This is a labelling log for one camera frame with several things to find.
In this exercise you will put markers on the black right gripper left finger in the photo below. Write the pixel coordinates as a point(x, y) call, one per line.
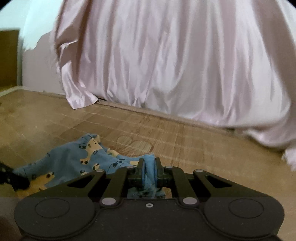
point(122, 181)

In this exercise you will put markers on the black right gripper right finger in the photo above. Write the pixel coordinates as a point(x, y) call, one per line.
point(176, 180)

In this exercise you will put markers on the blue yellow patterned pants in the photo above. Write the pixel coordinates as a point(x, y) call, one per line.
point(67, 162)

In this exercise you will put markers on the brown bamboo bed mat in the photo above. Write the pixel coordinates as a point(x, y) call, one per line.
point(33, 123)

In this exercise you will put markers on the pink satin bedsheet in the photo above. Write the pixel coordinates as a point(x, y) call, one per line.
point(224, 63)

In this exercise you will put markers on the wooden headboard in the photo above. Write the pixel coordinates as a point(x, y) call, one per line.
point(9, 58)

